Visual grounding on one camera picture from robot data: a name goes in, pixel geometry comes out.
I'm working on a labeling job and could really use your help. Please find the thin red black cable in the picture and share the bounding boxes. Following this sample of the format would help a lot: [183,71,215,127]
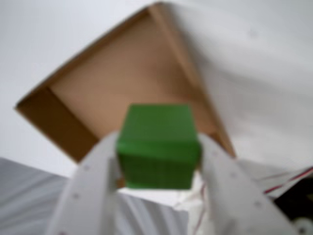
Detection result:
[189,181,211,235]

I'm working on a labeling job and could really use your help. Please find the white draped cloth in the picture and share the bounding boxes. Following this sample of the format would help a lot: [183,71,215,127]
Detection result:
[0,156,211,235]

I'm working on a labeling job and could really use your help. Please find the brown cardboard box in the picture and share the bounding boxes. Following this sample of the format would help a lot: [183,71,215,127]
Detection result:
[13,1,237,188]

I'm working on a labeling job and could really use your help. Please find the green wooden cube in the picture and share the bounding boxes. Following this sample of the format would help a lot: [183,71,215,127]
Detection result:
[114,103,204,190]

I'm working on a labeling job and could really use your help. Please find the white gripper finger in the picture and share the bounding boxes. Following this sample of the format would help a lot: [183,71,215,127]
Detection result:
[195,133,305,235]
[45,132,124,235]

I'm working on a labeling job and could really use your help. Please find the red black servo cable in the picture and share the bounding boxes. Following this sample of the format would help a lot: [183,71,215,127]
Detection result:
[263,165,313,197]

